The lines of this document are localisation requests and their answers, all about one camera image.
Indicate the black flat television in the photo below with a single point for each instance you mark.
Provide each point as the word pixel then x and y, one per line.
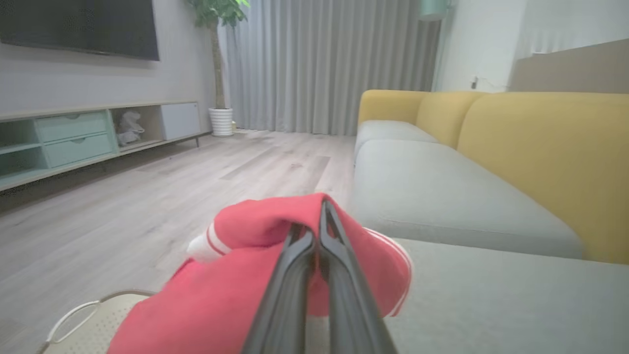
pixel 78 22

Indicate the green indoor tree plant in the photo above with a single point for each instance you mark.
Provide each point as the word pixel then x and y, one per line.
pixel 216 14

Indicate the grey sofa seat cushion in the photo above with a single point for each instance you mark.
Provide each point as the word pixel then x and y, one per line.
pixel 442 196
pixel 388 130

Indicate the yellow sofa back cushion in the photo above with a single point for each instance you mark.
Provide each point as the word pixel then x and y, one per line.
pixel 550 157
pixel 388 105
pixel 444 115

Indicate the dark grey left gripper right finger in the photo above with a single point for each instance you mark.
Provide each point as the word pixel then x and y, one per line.
pixel 349 305

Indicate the cream perforated laundry basket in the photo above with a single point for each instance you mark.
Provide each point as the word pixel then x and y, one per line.
pixel 93 329

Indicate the white ribbed plant pot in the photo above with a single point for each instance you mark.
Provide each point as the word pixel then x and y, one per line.
pixel 221 122

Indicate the white cabinet door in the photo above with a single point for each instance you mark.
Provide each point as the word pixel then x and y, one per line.
pixel 180 120

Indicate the wall socket with plug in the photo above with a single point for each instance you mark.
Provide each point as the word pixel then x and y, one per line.
pixel 474 82

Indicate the teal lamp shade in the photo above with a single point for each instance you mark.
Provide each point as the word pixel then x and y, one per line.
pixel 435 7

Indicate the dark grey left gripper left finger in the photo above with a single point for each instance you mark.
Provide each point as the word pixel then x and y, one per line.
pixel 287 295

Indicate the grey pleated curtain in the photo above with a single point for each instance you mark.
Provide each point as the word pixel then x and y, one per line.
pixel 319 64

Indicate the white plush toy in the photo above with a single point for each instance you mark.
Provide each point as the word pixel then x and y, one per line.
pixel 128 128

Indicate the long wooden tv cabinet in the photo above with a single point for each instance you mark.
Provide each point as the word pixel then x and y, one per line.
pixel 19 167

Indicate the red printed jersey shirt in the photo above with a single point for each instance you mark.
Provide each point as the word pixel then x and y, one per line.
pixel 221 295

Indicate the mint green cabinet drawer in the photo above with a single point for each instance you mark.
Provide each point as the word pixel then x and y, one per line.
pixel 78 150
pixel 71 125

